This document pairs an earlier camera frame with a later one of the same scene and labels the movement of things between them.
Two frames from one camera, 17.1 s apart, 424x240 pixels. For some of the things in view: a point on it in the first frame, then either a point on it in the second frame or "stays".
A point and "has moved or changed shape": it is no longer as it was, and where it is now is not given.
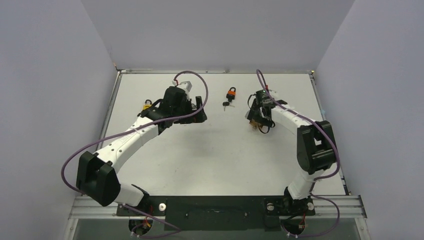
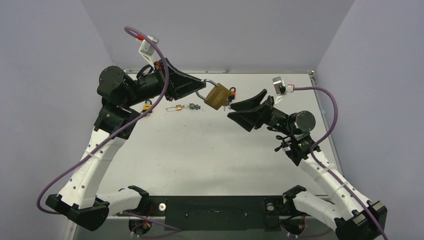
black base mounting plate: x=220 y=213 stays
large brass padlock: x=254 y=124 has moved or changed shape
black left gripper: x=198 y=118 -> x=181 y=84
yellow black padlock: x=146 y=106 stays
